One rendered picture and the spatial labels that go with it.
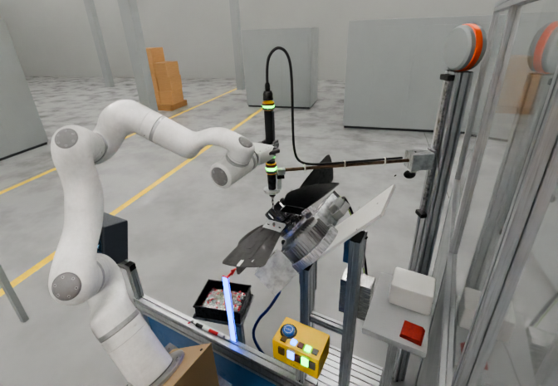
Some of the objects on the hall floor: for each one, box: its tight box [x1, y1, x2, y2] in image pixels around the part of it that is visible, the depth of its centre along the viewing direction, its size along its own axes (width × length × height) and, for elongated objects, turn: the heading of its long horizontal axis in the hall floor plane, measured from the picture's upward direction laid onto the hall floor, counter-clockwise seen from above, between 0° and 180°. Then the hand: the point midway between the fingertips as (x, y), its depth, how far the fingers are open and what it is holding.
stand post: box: [300, 261, 316, 376], centre depth 174 cm, size 4×9×91 cm, turn 156°
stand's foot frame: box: [274, 344, 384, 386], centre depth 188 cm, size 62×46×8 cm
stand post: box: [338, 231, 365, 386], centre depth 159 cm, size 4×9×115 cm, turn 156°
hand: (270, 144), depth 120 cm, fingers closed on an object, 4 cm apart
